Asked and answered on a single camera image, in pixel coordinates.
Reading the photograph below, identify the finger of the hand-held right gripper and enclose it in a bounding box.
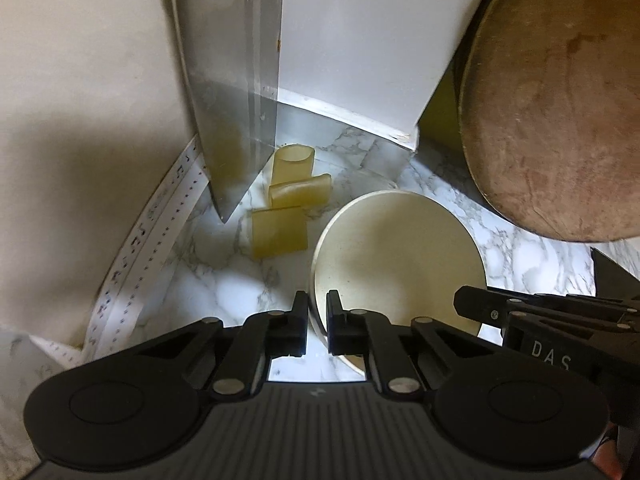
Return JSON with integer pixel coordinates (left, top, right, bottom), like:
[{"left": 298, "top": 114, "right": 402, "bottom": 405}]
[
  {"left": 452, "top": 285, "right": 640, "bottom": 335},
  {"left": 590, "top": 247, "right": 640, "bottom": 302}
]

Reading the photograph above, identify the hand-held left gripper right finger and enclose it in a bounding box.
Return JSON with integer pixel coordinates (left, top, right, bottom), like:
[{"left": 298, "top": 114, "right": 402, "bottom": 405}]
[{"left": 325, "top": 289, "right": 497, "bottom": 402}]

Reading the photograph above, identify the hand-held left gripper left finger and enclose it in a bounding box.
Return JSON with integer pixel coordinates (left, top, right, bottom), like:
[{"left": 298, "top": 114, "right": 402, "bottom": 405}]
[{"left": 140, "top": 290, "right": 310, "bottom": 402}]

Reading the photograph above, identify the cream cup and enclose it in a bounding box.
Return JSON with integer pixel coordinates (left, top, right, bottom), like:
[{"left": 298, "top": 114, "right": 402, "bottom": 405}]
[{"left": 308, "top": 190, "right": 487, "bottom": 377}]

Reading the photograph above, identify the round wooden cutting board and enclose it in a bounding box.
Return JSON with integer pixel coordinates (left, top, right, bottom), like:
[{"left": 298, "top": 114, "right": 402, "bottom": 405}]
[{"left": 457, "top": 0, "right": 640, "bottom": 244}]

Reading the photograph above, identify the white music-note edge tape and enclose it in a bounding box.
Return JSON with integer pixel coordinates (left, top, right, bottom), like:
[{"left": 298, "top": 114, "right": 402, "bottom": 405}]
[{"left": 30, "top": 139, "right": 209, "bottom": 367}]

